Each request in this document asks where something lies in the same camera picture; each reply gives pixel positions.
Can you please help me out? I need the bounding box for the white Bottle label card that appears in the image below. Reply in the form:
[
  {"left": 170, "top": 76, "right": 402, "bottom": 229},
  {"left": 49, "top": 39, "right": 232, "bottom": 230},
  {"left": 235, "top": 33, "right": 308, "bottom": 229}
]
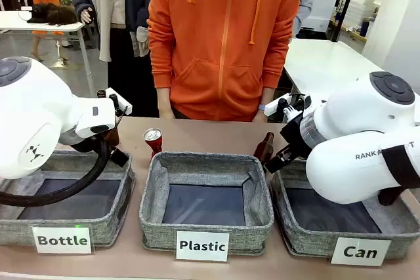
[{"left": 31, "top": 226, "right": 93, "bottom": 255}]

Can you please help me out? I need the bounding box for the white Can label card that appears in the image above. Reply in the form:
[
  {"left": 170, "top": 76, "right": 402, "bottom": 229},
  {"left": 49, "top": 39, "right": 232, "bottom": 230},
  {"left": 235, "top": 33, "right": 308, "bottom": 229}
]
[{"left": 329, "top": 237, "right": 392, "bottom": 267}]

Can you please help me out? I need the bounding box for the person's right forearm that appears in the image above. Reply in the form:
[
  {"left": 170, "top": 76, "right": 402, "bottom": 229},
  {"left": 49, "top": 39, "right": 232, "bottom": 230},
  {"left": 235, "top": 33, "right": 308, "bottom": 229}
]
[{"left": 156, "top": 85, "right": 174, "bottom": 113}]

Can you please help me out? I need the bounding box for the red drink can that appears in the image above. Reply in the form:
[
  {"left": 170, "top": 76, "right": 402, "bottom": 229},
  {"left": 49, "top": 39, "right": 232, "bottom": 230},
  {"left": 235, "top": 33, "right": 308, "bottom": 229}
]
[{"left": 142, "top": 127, "right": 163, "bottom": 160}]

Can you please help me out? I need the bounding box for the white box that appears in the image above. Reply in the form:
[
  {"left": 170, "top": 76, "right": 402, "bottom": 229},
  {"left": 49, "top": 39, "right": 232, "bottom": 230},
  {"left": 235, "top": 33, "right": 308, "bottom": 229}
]
[{"left": 302, "top": 0, "right": 339, "bottom": 32}]

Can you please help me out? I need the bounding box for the black furry item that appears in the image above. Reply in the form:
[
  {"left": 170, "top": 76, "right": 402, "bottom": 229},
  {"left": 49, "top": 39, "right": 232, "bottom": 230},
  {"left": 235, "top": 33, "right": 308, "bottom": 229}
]
[{"left": 26, "top": 2, "right": 79, "bottom": 27}]

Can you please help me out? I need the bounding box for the brown glass bottle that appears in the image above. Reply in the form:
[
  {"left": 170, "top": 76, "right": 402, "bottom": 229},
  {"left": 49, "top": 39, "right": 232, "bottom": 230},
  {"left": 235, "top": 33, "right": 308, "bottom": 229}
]
[
  {"left": 253, "top": 132, "right": 276, "bottom": 164},
  {"left": 96, "top": 89, "right": 121, "bottom": 148}
]

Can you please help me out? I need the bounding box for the bystander in navy coat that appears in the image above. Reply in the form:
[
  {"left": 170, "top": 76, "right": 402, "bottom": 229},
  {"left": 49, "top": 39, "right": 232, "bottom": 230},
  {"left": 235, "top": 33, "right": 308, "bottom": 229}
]
[{"left": 68, "top": 0, "right": 160, "bottom": 118}]

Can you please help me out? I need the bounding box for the grey fabric basket plastic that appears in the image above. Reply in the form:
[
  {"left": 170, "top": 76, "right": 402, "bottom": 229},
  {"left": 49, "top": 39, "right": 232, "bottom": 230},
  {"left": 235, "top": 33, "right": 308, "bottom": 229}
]
[{"left": 138, "top": 151, "right": 275, "bottom": 256}]

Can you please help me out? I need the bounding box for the person in orange hoodie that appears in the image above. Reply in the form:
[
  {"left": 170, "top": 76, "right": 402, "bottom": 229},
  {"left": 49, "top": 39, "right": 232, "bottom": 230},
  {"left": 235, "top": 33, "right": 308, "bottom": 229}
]
[{"left": 146, "top": 0, "right": 301, "bottom": 122}]

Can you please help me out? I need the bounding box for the grey fabric basket can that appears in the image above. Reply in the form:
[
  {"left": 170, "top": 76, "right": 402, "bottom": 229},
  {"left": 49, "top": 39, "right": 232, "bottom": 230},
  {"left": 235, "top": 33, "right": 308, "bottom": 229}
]
[{"left": 270, "top": 159, "right": 420, "bottom": 260}]

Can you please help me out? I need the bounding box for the person's left forearm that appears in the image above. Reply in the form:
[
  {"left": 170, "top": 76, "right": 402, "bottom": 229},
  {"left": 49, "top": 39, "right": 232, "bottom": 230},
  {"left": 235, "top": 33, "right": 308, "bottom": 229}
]
[{"left": 256, "top": 87, "right": 275, "bottom": 113}]

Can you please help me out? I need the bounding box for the grey white cloth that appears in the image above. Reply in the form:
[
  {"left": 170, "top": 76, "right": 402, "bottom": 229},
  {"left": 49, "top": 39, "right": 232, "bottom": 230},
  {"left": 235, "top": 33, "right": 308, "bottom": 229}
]
[{"left": 129, "top": 25, "right": 151, "bottom": 58}]

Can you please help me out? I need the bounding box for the silver stand base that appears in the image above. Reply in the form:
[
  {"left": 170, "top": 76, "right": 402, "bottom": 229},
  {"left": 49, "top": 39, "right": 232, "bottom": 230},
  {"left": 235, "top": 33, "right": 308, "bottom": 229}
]
[{"left": 50, "top": 41, "right": 72, "bottom": 71}]

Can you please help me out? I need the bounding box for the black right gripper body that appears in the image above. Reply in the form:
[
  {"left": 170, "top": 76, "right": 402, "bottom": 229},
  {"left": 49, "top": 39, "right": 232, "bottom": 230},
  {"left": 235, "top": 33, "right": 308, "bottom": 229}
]
[{"left": 280, "top": 113, "right": 312, "bottom": 155}]

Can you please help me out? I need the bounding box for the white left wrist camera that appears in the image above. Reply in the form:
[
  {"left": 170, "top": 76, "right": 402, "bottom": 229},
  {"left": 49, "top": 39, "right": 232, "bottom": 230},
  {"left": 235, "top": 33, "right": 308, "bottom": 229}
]
[{"left": 104, "top": 87, "right": 133, "bottom": 114}]

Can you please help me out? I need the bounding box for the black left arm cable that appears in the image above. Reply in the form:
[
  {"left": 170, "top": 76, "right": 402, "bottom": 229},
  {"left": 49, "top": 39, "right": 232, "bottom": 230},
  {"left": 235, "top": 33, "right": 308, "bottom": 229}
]
[{"left": 0, "top": 138, "right": 110, "bottom": 207}]

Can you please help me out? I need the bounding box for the grey fabric basket bottle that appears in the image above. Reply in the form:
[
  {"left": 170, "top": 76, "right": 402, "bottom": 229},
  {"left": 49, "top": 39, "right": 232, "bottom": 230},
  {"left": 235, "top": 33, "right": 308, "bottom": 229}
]
[{"left": 0, "top": 150, "right": 137, "bottom": 247}]

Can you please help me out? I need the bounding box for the bystander's pale hand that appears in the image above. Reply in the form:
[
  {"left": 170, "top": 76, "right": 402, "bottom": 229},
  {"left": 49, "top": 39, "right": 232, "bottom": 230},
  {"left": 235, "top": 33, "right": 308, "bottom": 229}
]
[{"left": 79, "top": 7, "right": 95, "bottom": 26}]

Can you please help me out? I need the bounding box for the white Plastic label card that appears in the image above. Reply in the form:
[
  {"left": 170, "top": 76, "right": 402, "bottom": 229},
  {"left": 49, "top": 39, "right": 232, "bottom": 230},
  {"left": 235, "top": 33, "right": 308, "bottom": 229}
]
[{"left": 175, "top": 230, "right": 230, "bottom": 262}]

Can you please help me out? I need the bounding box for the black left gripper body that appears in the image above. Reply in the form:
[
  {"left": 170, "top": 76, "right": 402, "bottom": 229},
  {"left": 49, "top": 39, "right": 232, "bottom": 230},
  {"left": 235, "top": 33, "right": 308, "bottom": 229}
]
[{"left": 57, "top": 133, "right": 100, "bottom": 153}]

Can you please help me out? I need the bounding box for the white table with legs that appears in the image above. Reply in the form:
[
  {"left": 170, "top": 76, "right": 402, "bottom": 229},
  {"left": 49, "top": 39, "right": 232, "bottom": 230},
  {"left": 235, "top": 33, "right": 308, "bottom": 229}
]
[{"left": 0, "top": 10, "right": 96, "bottom": 98}]

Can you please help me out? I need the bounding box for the black pole stand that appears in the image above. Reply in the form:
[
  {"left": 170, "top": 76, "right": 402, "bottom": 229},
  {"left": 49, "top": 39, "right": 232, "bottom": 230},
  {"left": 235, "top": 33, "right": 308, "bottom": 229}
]
[{"left": 330, "top": 0, "right": 363, "bottom": 43}]

